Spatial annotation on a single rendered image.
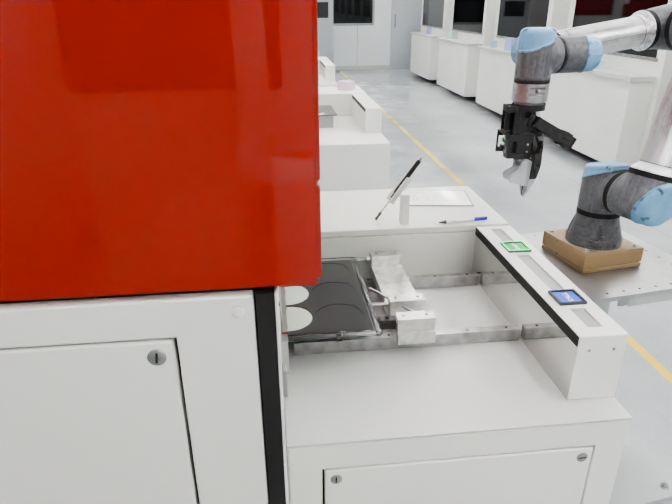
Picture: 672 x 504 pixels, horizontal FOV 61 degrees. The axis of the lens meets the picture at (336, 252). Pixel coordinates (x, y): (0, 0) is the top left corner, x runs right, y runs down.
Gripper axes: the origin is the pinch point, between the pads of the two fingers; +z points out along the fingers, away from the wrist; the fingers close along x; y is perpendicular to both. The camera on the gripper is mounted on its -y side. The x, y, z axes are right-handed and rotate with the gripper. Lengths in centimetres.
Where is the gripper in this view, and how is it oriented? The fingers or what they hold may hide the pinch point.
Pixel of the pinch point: (526, 190)
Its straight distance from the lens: 140.6
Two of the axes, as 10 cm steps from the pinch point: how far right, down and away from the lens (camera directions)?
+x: 1.1, 4.0, -9.1
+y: -9.9, 0.5, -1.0
